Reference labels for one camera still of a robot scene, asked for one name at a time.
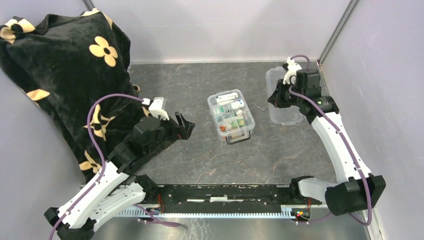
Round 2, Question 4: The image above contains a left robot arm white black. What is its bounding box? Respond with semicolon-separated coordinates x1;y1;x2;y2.
44;112;196;240

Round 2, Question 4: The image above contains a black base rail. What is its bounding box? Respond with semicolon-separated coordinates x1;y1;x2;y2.
143;184;321;214

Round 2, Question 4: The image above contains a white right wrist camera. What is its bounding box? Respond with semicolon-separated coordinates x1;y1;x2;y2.
282;57;302;85

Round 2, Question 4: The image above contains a green small medicine box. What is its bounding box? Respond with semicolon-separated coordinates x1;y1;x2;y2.
229;120;239;130

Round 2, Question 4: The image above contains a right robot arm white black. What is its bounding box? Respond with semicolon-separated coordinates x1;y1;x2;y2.
265;67;386;216

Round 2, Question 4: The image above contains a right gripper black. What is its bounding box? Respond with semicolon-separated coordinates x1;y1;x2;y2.
267;79;304;109

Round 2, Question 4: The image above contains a clear box lid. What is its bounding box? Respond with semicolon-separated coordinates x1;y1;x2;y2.
265;66;304;126

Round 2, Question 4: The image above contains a black blanket with cream flowers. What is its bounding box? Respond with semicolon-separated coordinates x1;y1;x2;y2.
0;9;150;181

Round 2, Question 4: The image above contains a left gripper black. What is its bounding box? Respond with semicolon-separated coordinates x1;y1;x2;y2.
145;111;195;156

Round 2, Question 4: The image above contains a clear first aid box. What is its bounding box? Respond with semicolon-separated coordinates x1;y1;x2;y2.
207;88;256;146

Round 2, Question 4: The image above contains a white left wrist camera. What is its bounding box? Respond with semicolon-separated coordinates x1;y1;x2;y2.
142;97;170;121

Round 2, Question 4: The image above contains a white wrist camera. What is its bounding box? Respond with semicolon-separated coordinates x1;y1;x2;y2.
282;57;302;85
142;97;170;121

